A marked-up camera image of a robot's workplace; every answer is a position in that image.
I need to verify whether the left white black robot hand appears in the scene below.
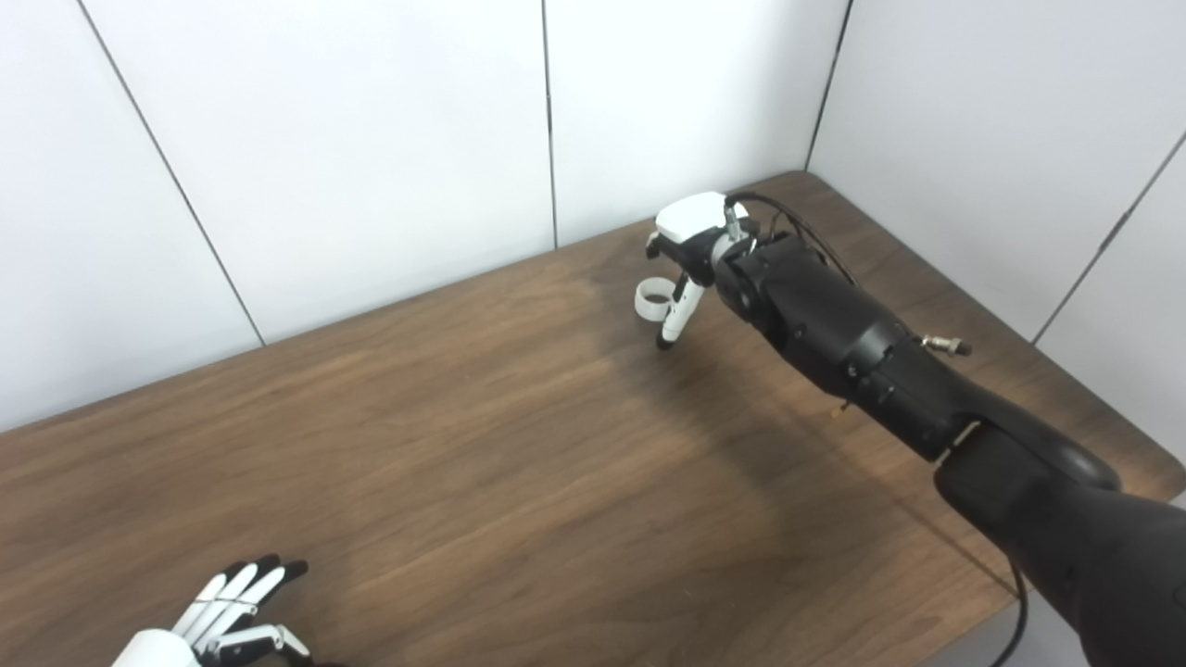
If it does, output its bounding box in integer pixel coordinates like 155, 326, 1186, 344
111, 554, 311, 667

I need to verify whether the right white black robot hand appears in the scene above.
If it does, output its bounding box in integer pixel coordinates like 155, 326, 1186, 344
646, 192, 751, 351

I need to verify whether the white plastic ring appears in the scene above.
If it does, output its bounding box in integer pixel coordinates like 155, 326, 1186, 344
635, 278, 675, 323

